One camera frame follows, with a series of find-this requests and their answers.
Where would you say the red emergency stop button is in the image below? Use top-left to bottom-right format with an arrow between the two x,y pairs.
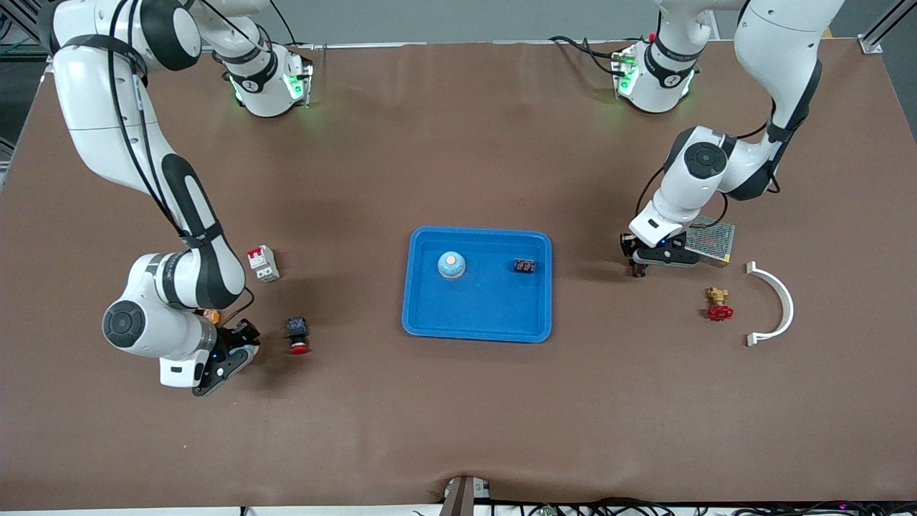
287,317 -> 312,355

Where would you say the metal mesh power supply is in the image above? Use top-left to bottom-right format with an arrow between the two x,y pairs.
681,217 -> 736,268

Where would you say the white red circuit breaker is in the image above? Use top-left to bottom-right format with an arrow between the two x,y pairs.
246,244 -> 281,283

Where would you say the brass valve red handwheel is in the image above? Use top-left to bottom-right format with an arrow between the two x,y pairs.
705,287 -> 734,322

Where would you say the white half-round pipe clamp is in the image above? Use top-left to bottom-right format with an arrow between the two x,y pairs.
745,261 -> 794,348

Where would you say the blue plastic tray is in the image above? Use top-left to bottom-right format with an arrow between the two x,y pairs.
401,226 -> 553,343

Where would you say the brown table mat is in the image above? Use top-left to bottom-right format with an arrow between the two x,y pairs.
0,39 -> 917,511

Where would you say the black base cable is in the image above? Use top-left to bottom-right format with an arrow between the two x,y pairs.
548,34 -> 620,72

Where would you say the aluminium frame profile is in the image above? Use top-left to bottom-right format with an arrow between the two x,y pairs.
858,0 -> 917,55
0,0 -> 54,65

